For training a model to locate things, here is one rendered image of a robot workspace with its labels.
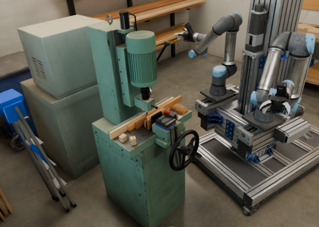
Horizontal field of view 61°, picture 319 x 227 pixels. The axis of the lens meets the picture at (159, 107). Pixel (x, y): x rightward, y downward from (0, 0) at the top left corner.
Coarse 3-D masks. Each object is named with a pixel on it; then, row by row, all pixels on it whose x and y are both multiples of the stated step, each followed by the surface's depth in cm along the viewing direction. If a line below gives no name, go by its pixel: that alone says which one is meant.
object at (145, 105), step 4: (136, 96) 184; (140, 96) 184; (136, 100) 183; (140, 100) 180; (144, 100) 179; (148, 100) 179; (152, 100) 179; (136, 104) 185; (140, 104) 182; (144, 104) 178; (148, 104) 177; (152, 104) 180; (144, 108) 180; (148, 108) 178; (152, 108) 181
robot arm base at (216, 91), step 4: (212, 84) 230; (224, 84) 227; (212, 88) 230; (216, 88) 228; (220, 88) 227; (224, 88) 229; (212, 92) 231; (216, 92) 229; (220, 92) 228; (224, 92) 229
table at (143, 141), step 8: (184, 120) 194; (144, 128) 181; (128, 136) 174; (136, 136) 174; (144, 136) 173; (152, 136) 173; (112, 144) 175; (120, 144) 167; (128, 144) 167; (136, 144) 167; (144, 144) 170; (160, 144) 173; (168, 144) 172; (128, 152) 163; (136, 152) 166
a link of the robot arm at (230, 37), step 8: (232, 16) 206; (240, 16) 211; (240, 24) 215; (232, 32) 213; (232, 40) 218; (232, 48) 221; (224, 56) 229; (232, 56) 225; (224, 64) 229; (232, 64) 227; (232, 72) 230
